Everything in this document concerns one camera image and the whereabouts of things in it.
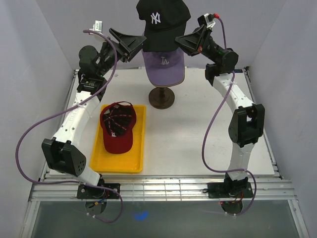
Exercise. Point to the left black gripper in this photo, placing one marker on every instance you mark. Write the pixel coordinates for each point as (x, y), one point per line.
(129, 45)

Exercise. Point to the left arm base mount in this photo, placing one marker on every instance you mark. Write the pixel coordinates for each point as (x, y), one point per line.
(86, 192)

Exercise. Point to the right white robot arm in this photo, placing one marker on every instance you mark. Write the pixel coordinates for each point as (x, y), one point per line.
(247, 123)

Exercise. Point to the yellow plastic tray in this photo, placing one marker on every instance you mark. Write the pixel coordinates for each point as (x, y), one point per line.
(130, 162)

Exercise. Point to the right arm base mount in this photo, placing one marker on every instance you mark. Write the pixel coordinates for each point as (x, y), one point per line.
(220, 190)

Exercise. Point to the purple baseball cap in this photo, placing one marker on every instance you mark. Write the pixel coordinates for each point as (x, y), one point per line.
(158, 64)

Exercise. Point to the dark wooden round stand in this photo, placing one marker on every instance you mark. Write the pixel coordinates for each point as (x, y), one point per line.
(161, 98)

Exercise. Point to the aluminium frame rail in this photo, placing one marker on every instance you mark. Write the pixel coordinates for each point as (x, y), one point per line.
(154, 188)

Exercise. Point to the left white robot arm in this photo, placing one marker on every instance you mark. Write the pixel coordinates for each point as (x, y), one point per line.
(61, 151)

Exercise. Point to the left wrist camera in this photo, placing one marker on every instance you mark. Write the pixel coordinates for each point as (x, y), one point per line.
(97, 31)

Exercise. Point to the black cap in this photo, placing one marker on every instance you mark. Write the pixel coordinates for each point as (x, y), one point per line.
(164, 21)

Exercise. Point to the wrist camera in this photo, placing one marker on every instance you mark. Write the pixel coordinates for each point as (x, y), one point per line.
(97, 31)
(208, 20)

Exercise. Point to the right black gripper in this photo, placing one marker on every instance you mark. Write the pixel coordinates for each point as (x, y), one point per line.
(190, 42)

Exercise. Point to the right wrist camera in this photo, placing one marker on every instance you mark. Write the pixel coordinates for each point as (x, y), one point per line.
(208, 20)

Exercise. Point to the dark red baseball cap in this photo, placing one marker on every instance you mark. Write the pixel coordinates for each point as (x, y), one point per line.
(117, 121)

